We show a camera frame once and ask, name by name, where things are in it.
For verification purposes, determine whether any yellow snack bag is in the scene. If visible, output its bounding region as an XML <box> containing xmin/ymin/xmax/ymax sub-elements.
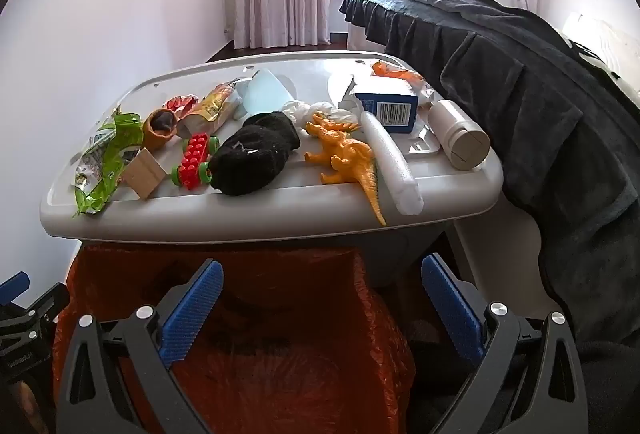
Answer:
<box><xmin>177</xmin><ymin>82</ymin><xmax>243</xmax><ymax>137</ymax></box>

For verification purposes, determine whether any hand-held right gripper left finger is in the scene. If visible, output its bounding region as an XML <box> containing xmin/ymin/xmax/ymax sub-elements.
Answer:
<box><xmin>56</xmin><ymin>259</ymin><xmax>226</xmax><ymax>434</ymax></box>

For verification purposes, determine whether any white pillow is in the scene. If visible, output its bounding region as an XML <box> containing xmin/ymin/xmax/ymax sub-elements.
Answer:
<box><xmin>562</xmin><ymin>12</ymin><xmax>640</xmax><ymax>89</ymax></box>

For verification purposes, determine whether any small wooden block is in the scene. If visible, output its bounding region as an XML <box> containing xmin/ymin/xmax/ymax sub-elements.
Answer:
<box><xmin>120</xmin><ymin>148</ymin><xmax>168</xmax><ymax>199</ymax></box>

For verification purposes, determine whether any black knitted sock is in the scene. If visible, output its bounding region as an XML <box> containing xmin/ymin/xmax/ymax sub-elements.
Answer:
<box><xmin>207</xmin><ymin>111</ymin><xmax>302</xmax><ymax>197</ymax></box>

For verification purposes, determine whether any white plastic bottle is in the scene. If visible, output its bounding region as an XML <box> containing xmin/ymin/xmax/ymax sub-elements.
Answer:
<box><xmin>427</xmin><ymin>100</ymin><xmax>492</xmax><ymax>171</ymax></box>

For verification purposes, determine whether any orange and white wrapper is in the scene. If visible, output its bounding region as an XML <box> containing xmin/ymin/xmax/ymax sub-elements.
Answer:
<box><xmin>370</xmin><ymin>61</ymin><xmax>436</xmax><ymax>107</ymax></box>

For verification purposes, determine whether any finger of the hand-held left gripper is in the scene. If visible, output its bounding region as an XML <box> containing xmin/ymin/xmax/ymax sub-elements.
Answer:
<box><xmin>0</xmin><ymin>271</ymin><xmax>71</xmax><ymax>330</ymax></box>

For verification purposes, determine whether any person's left hand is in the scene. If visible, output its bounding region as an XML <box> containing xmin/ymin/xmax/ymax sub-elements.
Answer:
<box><xmin>7</xmin><ymin>379</ymin><xmax>48</xmax><ymax>434</ymax></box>

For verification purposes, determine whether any person's black clothing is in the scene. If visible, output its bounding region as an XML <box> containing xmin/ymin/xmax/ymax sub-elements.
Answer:
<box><xmin>575</xmin><ymin>339</ymin><xmax>640</xmax><ymax>434</ymax></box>

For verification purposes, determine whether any white foam tube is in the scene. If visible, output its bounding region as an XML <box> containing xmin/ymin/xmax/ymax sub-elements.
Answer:
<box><xmin>360</xmin><ymin>110</ymin><xmax>425</xmax><ymax>216</ymax></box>

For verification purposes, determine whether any red toy block car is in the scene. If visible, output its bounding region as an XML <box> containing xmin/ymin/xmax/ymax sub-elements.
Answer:
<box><xmin>170</xmin><ymin>132</ymin><xmax>222</xmax><ymax>191</ymax></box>

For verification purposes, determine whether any orange plastic trash bag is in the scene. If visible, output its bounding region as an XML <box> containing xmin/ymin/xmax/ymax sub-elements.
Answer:
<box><xmin>52</xmin><ymin>244</ymin><xmax>416</xmax><ymax>434</ymax></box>

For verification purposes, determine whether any red crumpled wrapper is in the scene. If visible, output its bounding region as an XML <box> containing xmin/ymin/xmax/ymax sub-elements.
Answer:
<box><xmin>164</xmin><ymin>94</ymin><xmax>201</xmax><ymax>117</ymax></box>

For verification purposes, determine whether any grey plastic storage box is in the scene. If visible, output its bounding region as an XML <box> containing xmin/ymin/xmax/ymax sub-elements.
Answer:
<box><xmin>40</xmin><ymin>51</ymin><xmax>503</xmax><ymax>289</ymax></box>

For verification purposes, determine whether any blue and white carton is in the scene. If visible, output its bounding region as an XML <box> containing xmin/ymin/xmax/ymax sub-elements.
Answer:
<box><xmin>339</xmin><ymin>76</ymin><xmax>420</xmax><ymax>135</ymax></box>

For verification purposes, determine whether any white tissue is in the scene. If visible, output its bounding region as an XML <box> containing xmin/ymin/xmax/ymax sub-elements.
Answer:
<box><xmin>281</xmin><ymin>100</ymin><xmax>358</xmax><ymax>132</ymax></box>

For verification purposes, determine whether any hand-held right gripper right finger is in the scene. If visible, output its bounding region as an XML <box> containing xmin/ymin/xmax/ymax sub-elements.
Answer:
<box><xmin>421</xmin><ymin>254</ymin><xmax>588</xmax><ymax>434</ymax></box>

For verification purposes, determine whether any orange toy dinosaur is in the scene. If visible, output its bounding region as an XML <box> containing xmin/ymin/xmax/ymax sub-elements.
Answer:
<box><xmin>304</xmin><ymin>111</ymin><xmax>388</xmax><ymax>227</ymax></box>

